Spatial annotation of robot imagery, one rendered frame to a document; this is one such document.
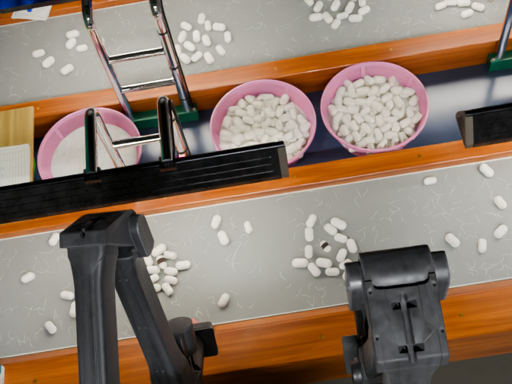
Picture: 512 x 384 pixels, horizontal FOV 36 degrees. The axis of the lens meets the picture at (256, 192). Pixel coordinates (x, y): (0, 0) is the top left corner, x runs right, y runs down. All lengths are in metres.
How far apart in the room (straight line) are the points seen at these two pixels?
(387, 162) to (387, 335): 1.10
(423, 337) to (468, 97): 1.35
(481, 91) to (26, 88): 1.21
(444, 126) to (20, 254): 1.10
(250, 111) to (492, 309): 0.76
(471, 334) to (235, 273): 0.53
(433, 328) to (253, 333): 0.94
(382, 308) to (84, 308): 0.50
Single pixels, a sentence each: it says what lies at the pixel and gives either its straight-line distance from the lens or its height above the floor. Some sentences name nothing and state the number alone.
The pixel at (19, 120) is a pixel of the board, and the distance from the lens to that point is 2.14.
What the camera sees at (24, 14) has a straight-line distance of 2.38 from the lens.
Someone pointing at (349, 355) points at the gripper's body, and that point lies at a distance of 1.39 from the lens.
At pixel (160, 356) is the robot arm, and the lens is 1.41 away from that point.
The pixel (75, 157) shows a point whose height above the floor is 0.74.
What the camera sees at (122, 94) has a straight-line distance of 2.02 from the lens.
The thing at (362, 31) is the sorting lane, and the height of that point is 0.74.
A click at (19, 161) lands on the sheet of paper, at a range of 2.07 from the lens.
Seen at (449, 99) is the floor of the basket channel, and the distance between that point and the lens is 2.13.
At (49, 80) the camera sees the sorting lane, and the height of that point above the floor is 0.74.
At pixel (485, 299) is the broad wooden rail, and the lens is 1.79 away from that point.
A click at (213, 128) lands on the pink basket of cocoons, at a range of 2.00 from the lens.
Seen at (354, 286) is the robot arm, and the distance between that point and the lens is 0.86.
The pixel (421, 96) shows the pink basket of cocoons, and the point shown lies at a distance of 2.03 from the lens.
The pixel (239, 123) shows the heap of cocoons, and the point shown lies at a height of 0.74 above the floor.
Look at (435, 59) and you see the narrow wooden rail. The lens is 2.13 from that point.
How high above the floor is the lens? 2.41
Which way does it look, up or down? 61 degrees down
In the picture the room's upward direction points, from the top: 13 degrees counter-clockwise
